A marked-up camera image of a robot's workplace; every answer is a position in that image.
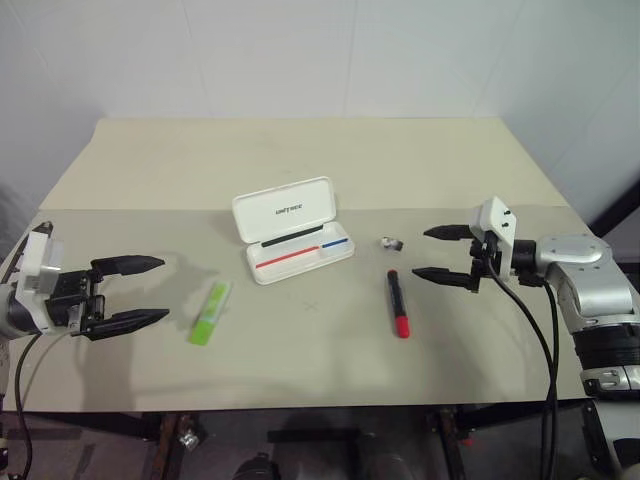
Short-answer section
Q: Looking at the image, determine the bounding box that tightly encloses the dark rounded shape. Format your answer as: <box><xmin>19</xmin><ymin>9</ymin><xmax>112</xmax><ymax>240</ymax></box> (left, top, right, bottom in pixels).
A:
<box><xmin>234</xmin><ymin>449</ymin><xmax>282</xmax><ymax>480</ymax></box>

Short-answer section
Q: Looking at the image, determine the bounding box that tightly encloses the white open pencil case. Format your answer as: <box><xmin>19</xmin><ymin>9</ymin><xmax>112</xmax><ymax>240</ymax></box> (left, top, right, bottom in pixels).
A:
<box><xmin>231</xmin><ymin>175</ymin><xmax>358</xmax><ymax>287</ymax></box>

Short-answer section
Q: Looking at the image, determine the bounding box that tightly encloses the green highlighter pen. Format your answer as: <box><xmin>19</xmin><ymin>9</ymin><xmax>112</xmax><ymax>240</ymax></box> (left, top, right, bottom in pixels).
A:
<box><xmin>187</xmin><ymin>280</ymin><xmax>236</xmax><ymax>347</ymax></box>

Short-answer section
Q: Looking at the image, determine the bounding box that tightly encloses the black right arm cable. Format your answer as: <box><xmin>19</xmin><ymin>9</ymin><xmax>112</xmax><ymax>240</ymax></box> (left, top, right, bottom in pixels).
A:
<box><xmin>483</xmin><ymin>244</ymin><xmax>559</xmax><ymax>480</ymax></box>
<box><xmin>519</xmin><ymin>277</ymin><xmax>562</xmax><ymax>480</ymax></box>

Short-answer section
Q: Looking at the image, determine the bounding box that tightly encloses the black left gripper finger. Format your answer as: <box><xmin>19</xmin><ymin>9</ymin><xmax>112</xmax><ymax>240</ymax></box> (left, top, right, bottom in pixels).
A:
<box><xmin>89</xmin><ymin>254</ymin><xmax>167</xmax><ymax>284</ymax></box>
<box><xmin>78</xmin><ymin>308</ymin><xmax>171</xmax><ymax>342</ymax></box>

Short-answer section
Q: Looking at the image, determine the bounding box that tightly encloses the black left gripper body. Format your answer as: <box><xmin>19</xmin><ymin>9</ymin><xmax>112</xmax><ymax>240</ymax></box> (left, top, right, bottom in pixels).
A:
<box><xmin>47</xmin><ymin>268</ymin><xmax>107</xmax><ymax>336</ymax></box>

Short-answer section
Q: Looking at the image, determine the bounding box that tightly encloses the rusty table leg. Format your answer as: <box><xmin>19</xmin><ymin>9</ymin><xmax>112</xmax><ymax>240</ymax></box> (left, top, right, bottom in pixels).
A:
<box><xmin>153</xmin><ymin>412</ymin><xmax>177</xmax><ymax>480</ymax></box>
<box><xmin>438</xmin><ymin>407</ymin><xmax>462</xmax><ymax>480</ymax></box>

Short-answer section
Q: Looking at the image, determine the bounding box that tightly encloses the black marker with red cap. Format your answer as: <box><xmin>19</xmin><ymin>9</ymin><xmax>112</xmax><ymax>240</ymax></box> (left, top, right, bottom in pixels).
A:
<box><xmin>384</xmin><ymin>268</ymin><xmax>413</xmax><ymax>340</ymax></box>

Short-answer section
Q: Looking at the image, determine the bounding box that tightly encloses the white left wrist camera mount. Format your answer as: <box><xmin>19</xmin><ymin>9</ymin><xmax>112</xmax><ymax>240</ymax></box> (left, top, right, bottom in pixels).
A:
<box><xmin>16</xmin><ymin>223</ymin><xmax>67</xmax><ymax>336</ymax></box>

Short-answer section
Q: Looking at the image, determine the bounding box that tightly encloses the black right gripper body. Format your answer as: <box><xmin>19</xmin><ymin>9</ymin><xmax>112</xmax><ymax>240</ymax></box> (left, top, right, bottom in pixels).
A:
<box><xmin>467</xmin><ymin>233</ymin><xmax>504</xmax><ymax>295</ymax></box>

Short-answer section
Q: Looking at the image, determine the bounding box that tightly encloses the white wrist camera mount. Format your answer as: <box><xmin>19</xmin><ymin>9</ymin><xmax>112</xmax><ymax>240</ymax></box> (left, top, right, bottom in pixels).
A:
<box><xmin>16</xmin><ymin>223</ymin><xmax>67</xmax><ymax>336</ymax></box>
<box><xmin>469</xmin><ymin>195</ymin><xmax>522</xmax><ymax>279</ymax></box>

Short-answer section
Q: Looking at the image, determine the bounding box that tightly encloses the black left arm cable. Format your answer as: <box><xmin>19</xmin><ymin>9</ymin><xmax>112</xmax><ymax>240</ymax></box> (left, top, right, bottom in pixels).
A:
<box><xmin>13</xmin><ymin>333</ymin><xmax>40</xmax><ymax>480</ymax></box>

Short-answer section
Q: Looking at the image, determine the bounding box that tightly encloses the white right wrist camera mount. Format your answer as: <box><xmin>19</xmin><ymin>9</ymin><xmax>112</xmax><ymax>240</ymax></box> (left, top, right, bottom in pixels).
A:
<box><xmin>469</xmin><ymin>195</ymin><xmax>522</xmax><ymax>279</ymax></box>

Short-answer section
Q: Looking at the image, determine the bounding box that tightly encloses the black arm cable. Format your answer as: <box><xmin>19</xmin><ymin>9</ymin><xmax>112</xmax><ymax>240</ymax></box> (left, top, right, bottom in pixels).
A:
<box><xmin>13</xmin><ymin>333</ymin><xmax>40</xmax><ymax>480</ymax></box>
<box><xmin>483</xmin><ymin>244</ymin><xmax>559</xmax><ymax>480</ymax></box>
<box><xmin>519</xmin><ymin>277</ymin><xmax>562</xmax><ymax>480</ymax></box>

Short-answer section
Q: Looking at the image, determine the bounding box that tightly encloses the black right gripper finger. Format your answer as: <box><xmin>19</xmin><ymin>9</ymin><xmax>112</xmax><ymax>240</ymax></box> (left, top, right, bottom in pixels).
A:
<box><xmin>410</xmin><ymin>266</ymin><xmax>477</xmax><ymax>292</ymax></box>
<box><xmin>423</xmin><ymin>224</ymin><xmax>474</xmax><ymax>244</ymax></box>

